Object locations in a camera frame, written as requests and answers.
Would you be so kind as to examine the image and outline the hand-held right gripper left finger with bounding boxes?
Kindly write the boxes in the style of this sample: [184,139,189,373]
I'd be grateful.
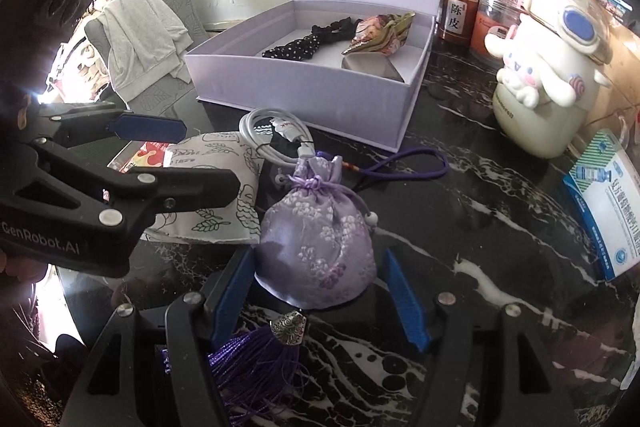
[60,247,256,427]

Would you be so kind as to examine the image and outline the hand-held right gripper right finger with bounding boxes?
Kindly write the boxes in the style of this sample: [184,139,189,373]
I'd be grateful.
[382,248,581,427]

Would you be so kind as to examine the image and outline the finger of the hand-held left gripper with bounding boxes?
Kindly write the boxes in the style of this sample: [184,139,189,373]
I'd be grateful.
[30,101,187,148]
[0,139,242,233]

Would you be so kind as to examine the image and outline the red snack packet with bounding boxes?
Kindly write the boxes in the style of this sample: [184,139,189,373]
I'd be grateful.
[107,139,174,174]

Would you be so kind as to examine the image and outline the white leaf-print cloth pouch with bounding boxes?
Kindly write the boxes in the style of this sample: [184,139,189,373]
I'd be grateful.
[141,132,267,246]

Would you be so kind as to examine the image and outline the purple embroidered tassel sachet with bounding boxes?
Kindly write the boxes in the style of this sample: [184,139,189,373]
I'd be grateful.
[207,147,451,414]

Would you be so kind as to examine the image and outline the white charging cable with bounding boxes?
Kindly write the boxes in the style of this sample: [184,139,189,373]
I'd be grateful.
[238,108,317,168]

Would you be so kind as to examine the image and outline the lavender cardboard gift box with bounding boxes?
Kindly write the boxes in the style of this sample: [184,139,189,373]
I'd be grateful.
[185,0,449,152]

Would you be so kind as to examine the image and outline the black polka-dot scrunchie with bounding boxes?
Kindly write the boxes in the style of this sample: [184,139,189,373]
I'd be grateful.
[262,19,359,60]

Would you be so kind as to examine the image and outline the brown gold snack packet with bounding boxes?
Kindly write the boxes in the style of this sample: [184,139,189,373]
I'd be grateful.
[342,12,419,58]

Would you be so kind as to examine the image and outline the person's left hand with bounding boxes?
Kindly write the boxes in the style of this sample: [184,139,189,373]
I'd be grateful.
[0,253,56,303]

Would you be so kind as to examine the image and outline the grey chair with white cloth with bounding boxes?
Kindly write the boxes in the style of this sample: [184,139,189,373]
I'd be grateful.
[84,0,217,124]

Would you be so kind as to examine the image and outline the grey garment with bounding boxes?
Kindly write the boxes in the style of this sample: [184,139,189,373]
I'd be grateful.
[97,0,193,102]

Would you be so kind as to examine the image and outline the blue white medicine box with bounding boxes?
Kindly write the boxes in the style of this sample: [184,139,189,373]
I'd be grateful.
[562,129,640,283]

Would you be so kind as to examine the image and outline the white cartoon dog bottle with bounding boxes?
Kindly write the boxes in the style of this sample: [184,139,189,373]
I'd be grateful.
[482,0,614,158]

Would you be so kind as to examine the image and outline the clear jar orange label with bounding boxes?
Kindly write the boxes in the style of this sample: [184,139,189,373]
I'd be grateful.
[472,0,519,58]

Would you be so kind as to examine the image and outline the clear jar white label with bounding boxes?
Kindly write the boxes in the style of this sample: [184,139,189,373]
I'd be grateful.
[439,0,481,46]

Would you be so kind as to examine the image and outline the kraft paper bag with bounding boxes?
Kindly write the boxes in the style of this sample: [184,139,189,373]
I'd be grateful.
[594,24,640,144]

